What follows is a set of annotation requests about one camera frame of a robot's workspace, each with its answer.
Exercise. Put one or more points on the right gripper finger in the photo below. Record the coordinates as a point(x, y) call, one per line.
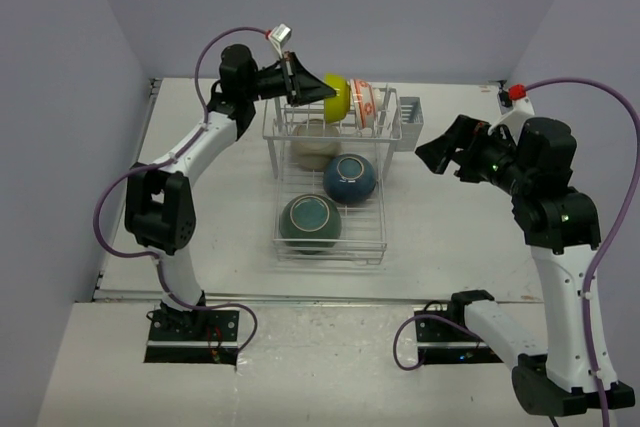
point(444, 163)
point(457, 136)

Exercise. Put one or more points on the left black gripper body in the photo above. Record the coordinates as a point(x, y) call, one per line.
point(272, 83)

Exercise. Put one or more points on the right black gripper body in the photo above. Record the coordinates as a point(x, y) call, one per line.
point(490, 156)

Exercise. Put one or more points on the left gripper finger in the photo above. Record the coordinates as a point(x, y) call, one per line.
point(301, 99)
point(303, 82)

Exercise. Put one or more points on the yellow bowl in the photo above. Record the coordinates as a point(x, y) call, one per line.
point(337, 107)

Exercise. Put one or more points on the white orange patterned bowl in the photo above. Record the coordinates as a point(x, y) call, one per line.
point(367, 102)

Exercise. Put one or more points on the blue bowl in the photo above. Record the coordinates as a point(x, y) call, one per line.
point(349, 179)

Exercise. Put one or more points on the dark green bowl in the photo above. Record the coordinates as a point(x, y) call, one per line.
point(310, 224)

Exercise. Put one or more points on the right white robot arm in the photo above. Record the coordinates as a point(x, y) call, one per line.
point(571, 373)

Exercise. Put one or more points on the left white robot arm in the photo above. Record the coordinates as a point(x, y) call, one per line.
point(159, 207)

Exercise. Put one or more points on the beige bowl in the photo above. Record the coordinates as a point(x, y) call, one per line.
point(315, 145)

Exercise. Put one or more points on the grey cutlery holder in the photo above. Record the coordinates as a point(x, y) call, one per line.
point(411, 123)

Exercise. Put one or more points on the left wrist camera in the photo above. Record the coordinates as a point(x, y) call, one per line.
point(278, 37)

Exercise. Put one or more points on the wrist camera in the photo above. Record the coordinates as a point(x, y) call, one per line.
point(278, 37)
point(517, 110)

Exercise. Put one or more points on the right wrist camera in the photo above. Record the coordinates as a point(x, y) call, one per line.
point(517, 110)

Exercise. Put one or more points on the white wire dish rack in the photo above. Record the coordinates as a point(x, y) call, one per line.
point(363, 237)

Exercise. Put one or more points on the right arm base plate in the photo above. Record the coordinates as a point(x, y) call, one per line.
point(439, 343)

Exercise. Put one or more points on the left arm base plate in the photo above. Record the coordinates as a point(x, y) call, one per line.
point(201, 337)

